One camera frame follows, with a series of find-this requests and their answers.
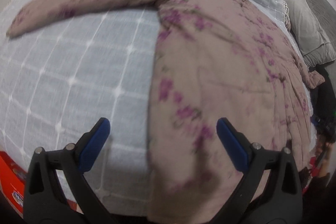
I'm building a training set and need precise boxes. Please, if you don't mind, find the grey pillow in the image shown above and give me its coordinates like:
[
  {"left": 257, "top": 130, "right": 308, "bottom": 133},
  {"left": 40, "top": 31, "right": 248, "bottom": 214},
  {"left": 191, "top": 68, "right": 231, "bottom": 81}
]
[{"left": 285, "top": 0, "right": 335, "bottom": 67}]

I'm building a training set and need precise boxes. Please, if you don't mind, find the light blue grid bedspread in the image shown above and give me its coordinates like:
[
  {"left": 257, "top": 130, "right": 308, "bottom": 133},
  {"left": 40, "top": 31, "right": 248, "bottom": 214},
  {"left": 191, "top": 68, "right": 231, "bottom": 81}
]
[{"left": 0, "top": 0, "right": 316, "bottom": 217}]

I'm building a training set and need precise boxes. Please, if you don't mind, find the red cardboard box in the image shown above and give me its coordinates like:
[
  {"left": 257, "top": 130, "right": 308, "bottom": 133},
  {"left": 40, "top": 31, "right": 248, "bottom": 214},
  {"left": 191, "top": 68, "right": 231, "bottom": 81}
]
[{"left": 1, "top": 151, "right": 85, "bottom": 223}]

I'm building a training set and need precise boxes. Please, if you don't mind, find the pink floral quilted garment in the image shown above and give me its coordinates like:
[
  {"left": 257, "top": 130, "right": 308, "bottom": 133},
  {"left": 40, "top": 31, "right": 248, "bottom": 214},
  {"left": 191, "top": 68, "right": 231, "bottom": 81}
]
[{"left": 5, "top": 0, "right": 326, "bottom": 224}]

